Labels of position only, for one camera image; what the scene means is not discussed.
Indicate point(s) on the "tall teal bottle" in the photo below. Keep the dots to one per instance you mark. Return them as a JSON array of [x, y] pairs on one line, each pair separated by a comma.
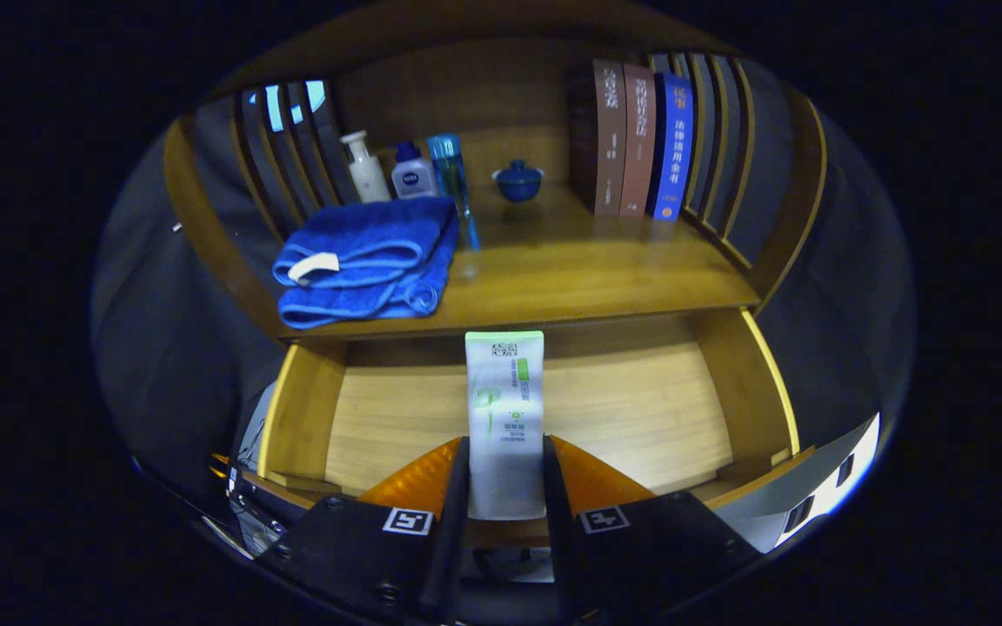
[[449, 169]]

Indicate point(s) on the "wooden countertop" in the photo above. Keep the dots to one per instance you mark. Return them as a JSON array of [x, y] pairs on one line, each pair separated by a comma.
[[571, 261]]

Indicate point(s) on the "blue book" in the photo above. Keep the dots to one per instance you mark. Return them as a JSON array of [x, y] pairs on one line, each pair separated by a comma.
[[671, 148]]

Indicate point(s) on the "reddish brown book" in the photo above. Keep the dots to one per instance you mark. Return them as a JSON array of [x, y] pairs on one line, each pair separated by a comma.
[[638, 143]]

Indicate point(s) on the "blue lidded teacup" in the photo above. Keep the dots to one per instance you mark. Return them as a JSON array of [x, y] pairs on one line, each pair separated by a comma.
[[518, 183]]

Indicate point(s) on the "dark brown book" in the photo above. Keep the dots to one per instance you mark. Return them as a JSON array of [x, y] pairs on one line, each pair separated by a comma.
[[610, 139]]

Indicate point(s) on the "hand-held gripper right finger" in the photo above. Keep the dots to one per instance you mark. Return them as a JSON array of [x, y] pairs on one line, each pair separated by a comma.
[[556, 522]]

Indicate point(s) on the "white bottle with blue cap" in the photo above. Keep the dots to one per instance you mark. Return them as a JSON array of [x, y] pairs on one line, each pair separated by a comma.
[[414, 178]]

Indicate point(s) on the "folded blue towel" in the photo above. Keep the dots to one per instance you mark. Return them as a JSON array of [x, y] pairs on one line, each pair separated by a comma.
[[362, 243]]

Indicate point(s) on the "white pump bottle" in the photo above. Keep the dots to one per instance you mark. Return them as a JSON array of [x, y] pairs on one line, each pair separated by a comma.
[[369, 178]]

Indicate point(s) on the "white and green tube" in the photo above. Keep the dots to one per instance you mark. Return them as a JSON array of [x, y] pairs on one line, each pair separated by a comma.
[[505, 409]]

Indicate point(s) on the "brown wooden drawer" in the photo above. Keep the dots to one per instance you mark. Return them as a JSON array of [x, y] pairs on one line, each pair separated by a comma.
[[623, 409]]

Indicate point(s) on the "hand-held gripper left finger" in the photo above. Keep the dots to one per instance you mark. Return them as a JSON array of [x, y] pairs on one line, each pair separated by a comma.
[[457, 522]]

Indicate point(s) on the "brown wooden cabinet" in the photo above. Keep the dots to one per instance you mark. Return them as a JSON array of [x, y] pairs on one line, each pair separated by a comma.
[[466, 87]]

